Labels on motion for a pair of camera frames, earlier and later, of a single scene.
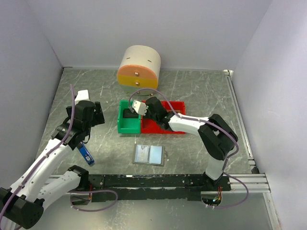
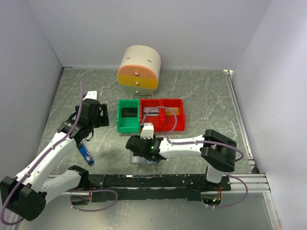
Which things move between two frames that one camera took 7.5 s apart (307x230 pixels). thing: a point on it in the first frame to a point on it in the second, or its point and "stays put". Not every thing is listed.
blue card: (86, 154) stays put
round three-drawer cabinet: (139, 69) stays put
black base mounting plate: (134, 187) stays put
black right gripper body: (148, 114) to (145, 155)
